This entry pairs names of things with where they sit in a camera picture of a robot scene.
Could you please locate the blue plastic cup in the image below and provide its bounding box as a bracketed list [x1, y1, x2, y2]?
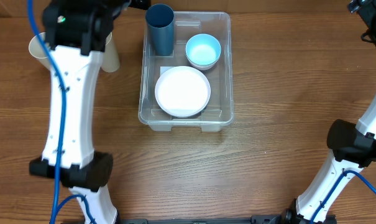
[145, 4, 175, 56]

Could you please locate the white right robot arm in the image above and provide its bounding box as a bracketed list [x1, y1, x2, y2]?
[272, 95, 376, 223]

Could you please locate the light blue plastic bowl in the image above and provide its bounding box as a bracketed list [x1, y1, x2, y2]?
[185, 34, 222, 65]

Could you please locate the cream plastic cup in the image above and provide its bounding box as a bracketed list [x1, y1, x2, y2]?
[101, 32, 120, 73]
[29, 36, 52, 70]

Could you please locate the white label in bin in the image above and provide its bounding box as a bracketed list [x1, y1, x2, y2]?
[160, 67, 173, 76]

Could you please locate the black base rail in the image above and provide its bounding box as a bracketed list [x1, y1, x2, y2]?
[116, 215, 282, 224]

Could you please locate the clear plastic storage bin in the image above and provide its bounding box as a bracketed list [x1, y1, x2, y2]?
[138, 11, 234, 132]

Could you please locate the white pink plastic plate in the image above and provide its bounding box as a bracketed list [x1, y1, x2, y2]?
[155, 66, 211, 118]

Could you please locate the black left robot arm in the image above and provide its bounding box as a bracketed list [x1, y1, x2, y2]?
[29, 0, 150, 223]

